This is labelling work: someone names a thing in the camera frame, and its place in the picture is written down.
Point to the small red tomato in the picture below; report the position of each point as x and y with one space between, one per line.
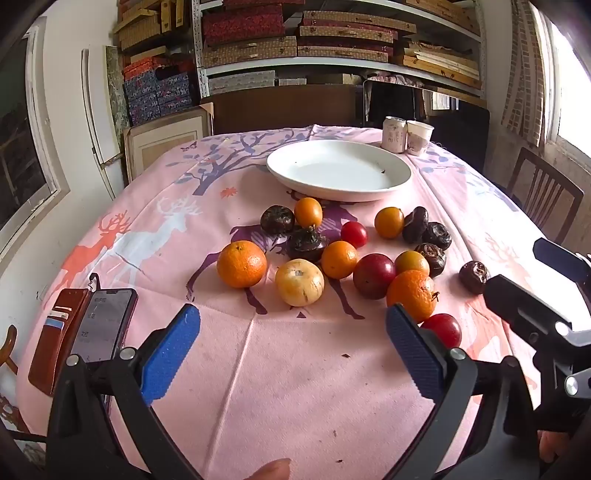
442 330
354 234

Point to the dark red plum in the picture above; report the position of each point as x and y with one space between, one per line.
374 275

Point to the checked beige curtain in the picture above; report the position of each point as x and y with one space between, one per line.
524 74

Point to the stack of blue floral boxes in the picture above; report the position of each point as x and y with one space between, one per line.
157 92

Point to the bright window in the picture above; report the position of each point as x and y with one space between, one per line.
572 92

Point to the white framed window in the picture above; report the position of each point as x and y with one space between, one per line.
27 152

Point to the shelf with stacked boxes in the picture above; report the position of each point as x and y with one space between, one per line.
341 34

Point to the large orange mandarin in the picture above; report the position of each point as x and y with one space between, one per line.
241 264
411 295

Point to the person's left hand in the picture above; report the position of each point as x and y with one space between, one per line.
272 470

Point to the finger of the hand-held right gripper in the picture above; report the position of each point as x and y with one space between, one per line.
561 261
521 307

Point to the green marbled panel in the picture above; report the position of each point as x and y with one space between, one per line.
115 83

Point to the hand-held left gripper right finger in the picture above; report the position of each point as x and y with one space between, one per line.
411 355

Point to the dark brown water chestnut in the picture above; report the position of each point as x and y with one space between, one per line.
437 235
474 277
414 225
307 243
277 219
431 259

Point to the white paper cup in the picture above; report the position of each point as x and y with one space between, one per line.
419 137

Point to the small orange kumquat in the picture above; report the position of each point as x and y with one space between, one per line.
389 222
412 261
308 212
339 260

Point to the white oval plate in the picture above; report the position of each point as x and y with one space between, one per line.
339 168

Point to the white metal shelf rack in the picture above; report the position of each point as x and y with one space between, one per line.
295 65

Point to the pale wooden picture frame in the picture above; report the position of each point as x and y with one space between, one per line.
161 138

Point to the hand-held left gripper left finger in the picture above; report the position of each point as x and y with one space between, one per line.
173 350

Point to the smartphone in brown wallet case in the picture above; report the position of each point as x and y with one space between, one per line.
106 318

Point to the pale yellow round melon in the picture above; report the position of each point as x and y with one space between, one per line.
300 282

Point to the dark wooden chair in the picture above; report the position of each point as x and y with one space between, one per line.
547 194

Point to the person's right hand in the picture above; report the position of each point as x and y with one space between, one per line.
551 445

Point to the brown wooden board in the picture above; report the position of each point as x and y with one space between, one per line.
281 108

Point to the white leaning board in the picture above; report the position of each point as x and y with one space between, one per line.
99 120

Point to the black chair with metal frame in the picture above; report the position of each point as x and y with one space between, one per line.
457 129

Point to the white pink drink can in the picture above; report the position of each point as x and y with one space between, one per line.
394 134

